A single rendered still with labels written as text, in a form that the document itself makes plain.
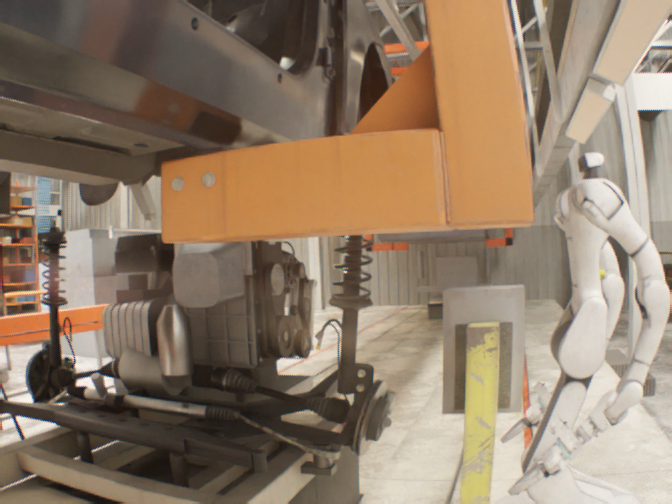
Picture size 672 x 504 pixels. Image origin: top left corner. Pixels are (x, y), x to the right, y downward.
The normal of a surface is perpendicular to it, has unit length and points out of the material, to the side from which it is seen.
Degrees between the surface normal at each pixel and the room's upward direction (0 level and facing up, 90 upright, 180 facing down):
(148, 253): 90
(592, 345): 91
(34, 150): 98
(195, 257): 90
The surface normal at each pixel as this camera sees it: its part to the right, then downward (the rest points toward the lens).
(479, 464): -0.33, 0.02
